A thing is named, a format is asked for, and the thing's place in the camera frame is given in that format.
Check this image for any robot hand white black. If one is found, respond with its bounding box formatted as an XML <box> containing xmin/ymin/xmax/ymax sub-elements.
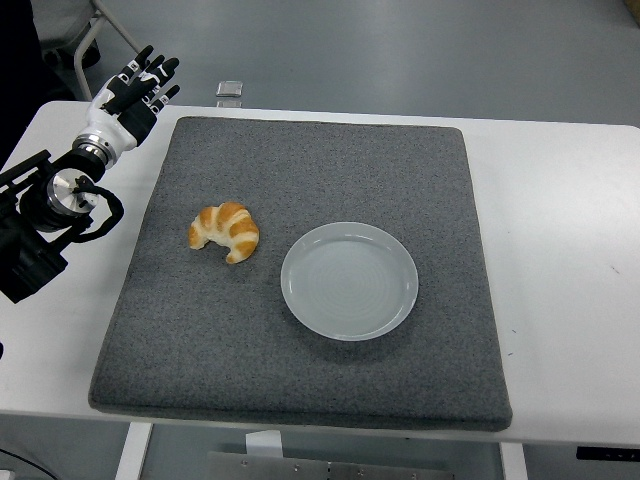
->
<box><xmin>79</xmin><ymin>45</ymin><xmax>181</xmax><ymax>154</ymax></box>

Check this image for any croissant bread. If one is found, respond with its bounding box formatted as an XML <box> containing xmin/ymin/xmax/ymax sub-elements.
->
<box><xmin>188</xmin><ymin>201</ymin><xmax>261</xmax><ymax>265</ymax></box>

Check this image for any light grey round plate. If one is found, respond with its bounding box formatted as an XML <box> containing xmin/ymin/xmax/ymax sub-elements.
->
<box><xmin>279</xmin><ymin>221</ymin><xmax>420</xmax><ymax>343</ymax></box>

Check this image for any grey metal plate with screws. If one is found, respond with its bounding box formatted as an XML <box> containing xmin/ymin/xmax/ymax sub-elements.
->
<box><xmin>205</xmin><ymin>450</ymin><xmax>454</xmax><ymax>480</ymax></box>

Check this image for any person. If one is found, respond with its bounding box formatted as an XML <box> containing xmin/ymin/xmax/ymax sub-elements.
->
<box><xmin>0</xmin><ymin>0</ymin><xmax>76</xmax><ymax>169</ymax></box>

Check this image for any small clear square floor box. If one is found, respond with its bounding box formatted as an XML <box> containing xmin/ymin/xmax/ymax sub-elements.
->
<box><xmin>215</xmin><ymin>79</ymin><xmax>245</xmax><ymax>108</ymax></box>

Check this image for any grey felt mat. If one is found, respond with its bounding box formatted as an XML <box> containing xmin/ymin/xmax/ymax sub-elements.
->
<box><xmin>88</xmin><ymin>116</ymin><xmax>515</xmax><ymax>434</ymax></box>

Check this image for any white table leg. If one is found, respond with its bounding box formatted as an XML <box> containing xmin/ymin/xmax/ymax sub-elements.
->
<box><xmin>114</xmin><ymin>422</ymin><xmax>154</xmax><ymax>480</ymax></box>
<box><xmin>499</xmin><ymin>442</ymin><xmax>529</xmax><ymax>480</ymax></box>

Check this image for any black table control panel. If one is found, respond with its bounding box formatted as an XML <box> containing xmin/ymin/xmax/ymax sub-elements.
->
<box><xmin>575</xmin><ymin>445</ymin><xmax>640</xmax><ymax>462</ymax></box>

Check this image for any white frame chair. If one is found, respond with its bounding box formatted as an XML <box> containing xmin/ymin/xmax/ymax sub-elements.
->
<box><xmin>32</xmin><ymin>0</ymin><xmax>144</xmax><ymax>101</ymax></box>

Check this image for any black floor cable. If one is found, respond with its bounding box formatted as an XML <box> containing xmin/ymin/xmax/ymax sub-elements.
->
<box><xmin>0</xmin><ymin>446</ymin><xmax>52</xmax><ymax>480</ymax></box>

